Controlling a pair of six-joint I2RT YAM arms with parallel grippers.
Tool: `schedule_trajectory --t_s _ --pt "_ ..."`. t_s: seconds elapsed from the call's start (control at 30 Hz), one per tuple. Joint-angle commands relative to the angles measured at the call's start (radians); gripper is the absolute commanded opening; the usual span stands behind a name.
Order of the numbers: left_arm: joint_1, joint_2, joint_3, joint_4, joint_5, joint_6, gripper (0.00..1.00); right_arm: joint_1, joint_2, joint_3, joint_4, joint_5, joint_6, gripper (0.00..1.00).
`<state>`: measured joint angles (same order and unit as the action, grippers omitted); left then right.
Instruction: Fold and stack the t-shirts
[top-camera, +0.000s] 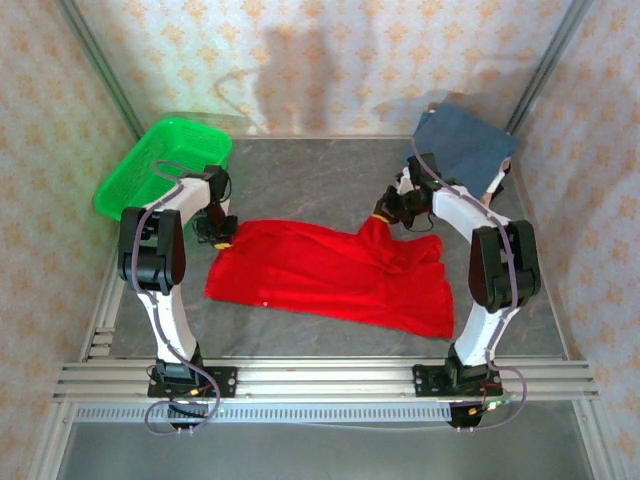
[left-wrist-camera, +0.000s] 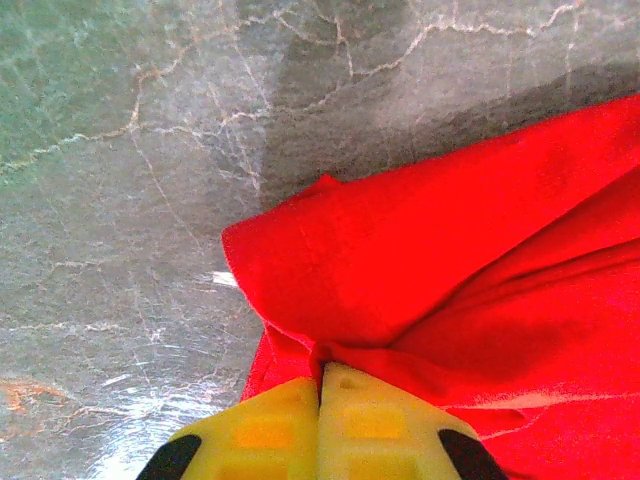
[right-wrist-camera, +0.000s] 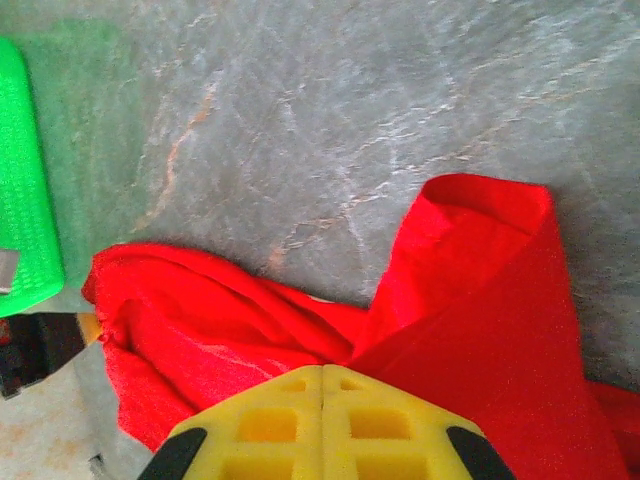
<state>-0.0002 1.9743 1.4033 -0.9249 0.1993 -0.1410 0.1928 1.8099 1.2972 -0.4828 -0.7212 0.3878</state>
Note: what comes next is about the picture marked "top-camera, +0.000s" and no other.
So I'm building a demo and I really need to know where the aluminium table side rail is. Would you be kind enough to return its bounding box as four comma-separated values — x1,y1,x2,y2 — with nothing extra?
79,232,139,360
513,187,572,360

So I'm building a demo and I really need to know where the aluminium frame leg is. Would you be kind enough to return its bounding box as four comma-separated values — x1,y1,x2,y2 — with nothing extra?
572,399,619,480
27,399,76,480

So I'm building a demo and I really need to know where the grey slotted cable duct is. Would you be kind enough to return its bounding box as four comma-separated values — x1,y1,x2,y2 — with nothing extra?
74,403,454,424

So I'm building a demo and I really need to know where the green plastic basket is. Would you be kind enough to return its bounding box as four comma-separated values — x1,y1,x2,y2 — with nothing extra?
93,116,234,234

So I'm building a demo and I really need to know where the stack of folded clothes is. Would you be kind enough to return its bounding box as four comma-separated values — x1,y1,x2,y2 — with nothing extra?
412,102,521,199

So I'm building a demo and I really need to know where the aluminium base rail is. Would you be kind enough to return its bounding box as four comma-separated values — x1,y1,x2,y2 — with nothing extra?
52,355,599,404

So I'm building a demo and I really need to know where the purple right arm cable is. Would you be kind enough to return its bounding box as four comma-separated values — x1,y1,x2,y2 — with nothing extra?
412,139,529,434

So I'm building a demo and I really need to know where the aluminium frame post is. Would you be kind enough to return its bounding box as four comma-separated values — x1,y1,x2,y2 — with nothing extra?
503,0,596,135
53,0,149,144

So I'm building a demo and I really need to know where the red t-shirt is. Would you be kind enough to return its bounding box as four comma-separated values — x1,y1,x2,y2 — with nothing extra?
203,213,456,341

